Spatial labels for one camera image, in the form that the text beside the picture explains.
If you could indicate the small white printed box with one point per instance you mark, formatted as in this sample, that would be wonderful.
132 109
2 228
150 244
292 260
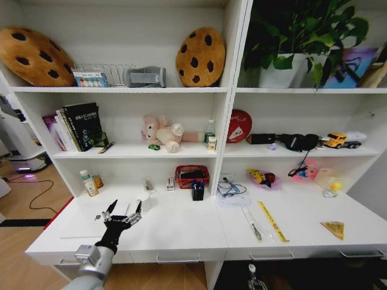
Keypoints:
170 185

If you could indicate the black hardcover book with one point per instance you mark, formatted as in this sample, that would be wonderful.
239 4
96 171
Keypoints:
83 125

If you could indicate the pink plush toy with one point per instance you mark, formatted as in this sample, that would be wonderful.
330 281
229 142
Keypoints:
164 133

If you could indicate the red plastic basket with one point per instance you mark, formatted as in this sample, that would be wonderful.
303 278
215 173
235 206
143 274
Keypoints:
181 182

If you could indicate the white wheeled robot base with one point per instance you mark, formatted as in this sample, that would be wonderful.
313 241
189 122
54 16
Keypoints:
21 145

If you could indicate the purple blue picture book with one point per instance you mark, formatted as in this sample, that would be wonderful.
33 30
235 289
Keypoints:
359 60

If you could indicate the green toy car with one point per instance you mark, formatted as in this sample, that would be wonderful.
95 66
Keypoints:
154 147

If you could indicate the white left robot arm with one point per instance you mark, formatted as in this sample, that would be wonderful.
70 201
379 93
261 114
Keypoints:
90 278

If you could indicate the black headphones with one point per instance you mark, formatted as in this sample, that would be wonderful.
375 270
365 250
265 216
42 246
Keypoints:
297 141

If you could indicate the black floor strip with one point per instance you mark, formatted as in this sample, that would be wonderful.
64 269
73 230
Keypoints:
24 222

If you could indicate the white paper stack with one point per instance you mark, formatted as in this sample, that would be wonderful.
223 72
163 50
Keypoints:
234 201

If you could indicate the white mug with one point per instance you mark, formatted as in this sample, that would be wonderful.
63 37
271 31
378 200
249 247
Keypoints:
144 201

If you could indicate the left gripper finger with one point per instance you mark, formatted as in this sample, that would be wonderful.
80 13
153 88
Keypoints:
110 210
137 213

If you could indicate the clear glass cup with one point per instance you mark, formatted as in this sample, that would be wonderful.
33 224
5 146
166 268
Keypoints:
148 185

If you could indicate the black yellow pen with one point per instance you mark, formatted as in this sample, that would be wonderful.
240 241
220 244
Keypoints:
106 147

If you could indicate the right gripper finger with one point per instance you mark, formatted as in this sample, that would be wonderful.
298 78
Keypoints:
253 276

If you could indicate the green leafy plant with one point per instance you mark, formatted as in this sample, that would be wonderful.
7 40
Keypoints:
302 24

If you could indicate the small cookie shaped pillow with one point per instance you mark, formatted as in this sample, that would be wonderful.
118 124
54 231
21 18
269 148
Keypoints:
201 57

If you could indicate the beige cube box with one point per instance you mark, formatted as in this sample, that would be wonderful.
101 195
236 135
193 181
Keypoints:
325 178

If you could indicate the yellow toy truck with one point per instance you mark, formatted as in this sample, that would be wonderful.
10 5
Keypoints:
337 139

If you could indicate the purple thin book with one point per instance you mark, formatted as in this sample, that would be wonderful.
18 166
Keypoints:
53 130

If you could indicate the large cookie shaped pillow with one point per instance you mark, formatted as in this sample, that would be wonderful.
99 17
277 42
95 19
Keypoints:
33 57

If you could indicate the yellow paper ruler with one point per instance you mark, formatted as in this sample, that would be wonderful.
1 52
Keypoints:
273 222

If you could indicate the white plant pot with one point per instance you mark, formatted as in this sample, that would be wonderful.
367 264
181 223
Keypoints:
279 74

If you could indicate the yellow rubber duck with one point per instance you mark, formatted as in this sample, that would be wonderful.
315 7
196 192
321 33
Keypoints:
335 186

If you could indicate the wooden board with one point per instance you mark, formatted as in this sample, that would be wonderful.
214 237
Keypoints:
376 74

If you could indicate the small orange can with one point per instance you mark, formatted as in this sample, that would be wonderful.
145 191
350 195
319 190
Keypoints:
98 182

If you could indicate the black pen holder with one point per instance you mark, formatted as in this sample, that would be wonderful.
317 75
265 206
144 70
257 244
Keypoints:
198 193

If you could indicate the black rectangular box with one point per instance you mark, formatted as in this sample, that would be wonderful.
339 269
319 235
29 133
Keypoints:
261 139

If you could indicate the small yellow drink carton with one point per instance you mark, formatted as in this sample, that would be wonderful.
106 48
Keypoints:
212 143

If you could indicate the green label water bottle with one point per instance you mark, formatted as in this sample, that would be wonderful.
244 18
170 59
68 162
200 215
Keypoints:
210 131

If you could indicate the purple small clip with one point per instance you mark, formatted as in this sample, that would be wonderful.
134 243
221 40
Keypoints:
272 147

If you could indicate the black wallet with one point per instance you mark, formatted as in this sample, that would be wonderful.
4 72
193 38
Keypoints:
192 175

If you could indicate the box with coloured dots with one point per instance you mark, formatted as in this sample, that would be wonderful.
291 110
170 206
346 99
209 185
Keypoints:
90 80

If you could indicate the white shelf desk unit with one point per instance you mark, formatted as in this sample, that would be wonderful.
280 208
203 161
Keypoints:
187 229

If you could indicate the bottle with green cap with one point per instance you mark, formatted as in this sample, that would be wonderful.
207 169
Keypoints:
89 184

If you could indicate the wrapped metal spoon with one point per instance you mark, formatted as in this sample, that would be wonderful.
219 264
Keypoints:
254 225

